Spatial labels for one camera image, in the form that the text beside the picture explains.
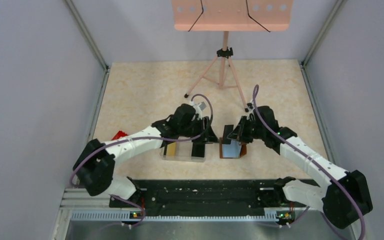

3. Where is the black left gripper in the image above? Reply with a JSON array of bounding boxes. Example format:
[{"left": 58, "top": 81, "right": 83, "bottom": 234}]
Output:
[{"left": 179, "top": 116, "right": 220, "bottom": 144}]

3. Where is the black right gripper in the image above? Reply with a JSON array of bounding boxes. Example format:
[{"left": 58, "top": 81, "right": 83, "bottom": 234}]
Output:
[{"left": 227, "top": 115, "right": 266, "bottom": 144}]

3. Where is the brown leather card holder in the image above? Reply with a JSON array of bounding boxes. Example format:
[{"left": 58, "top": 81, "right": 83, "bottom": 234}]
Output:
[{"left": 219, "top": 140, "right": 248, "bottom": 159}]

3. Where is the clear acrylic card box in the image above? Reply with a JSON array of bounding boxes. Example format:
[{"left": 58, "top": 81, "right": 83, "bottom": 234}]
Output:
[{"left": 160, "top": 141, "right": 206, "bottom": 163}]

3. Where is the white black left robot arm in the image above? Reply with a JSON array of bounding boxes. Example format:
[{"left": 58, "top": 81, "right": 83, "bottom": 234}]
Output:
[{"left": 73, "top": 103, "right": 218, "bottom": 207}]

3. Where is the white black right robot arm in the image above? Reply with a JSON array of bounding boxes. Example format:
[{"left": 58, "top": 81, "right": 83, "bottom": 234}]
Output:
[{"left": 227, "top": 105, "right": 373, "bottom": 229}]

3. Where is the black credit card stack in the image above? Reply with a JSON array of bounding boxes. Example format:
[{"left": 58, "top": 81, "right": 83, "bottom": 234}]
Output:
[{"left": 191, "top": 143, "right": 206, "bottom": 158}]

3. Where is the yellow credit card stack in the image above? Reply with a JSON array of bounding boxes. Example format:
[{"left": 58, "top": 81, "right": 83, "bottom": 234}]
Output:
[{"left": 162, "top": 142, "right": 177, "bottom": 157}]

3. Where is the red plastic block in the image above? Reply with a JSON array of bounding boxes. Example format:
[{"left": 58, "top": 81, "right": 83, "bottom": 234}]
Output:
[{"left": 111, "top": 130, "right": 128, "bottom": 141}]

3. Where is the pink tripod music stand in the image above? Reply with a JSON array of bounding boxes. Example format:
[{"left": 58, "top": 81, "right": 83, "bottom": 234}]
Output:
[{"left": 171, "top": 0, "right": 294, "bottom": 113}]

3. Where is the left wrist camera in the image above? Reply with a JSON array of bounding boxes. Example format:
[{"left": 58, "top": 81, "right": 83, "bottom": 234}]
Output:
[{"left": 193, "top": 101, "right": 207, "bottom": 113}]

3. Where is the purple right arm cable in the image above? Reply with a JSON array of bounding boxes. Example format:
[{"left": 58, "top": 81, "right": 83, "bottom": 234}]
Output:
[{"left": 251, "top": 84, "right": 366, "bottom": 240}]

